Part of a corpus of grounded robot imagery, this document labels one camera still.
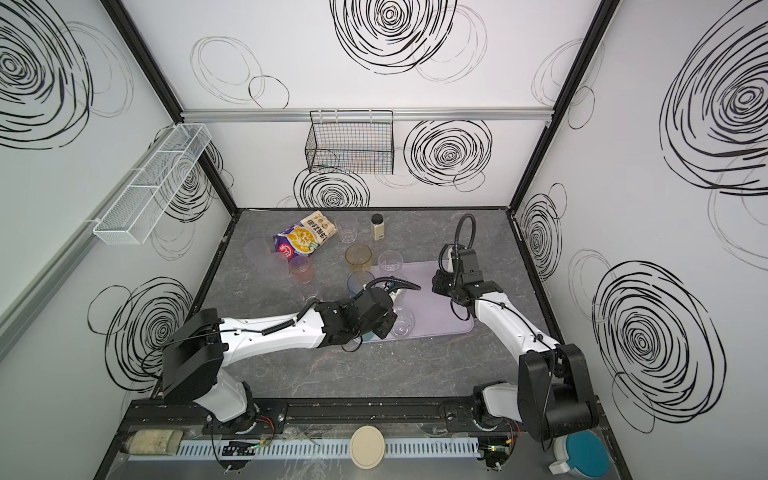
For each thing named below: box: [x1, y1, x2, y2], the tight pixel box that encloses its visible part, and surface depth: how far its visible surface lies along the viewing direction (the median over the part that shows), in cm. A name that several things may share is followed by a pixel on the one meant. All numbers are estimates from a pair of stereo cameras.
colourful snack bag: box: [273, 210, 338, 261], surface depth 111 cm
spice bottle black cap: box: [371, 213, 385, 241], surface depth 107 cm
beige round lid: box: [350, 425, 386, 470], surface depth 66 cm
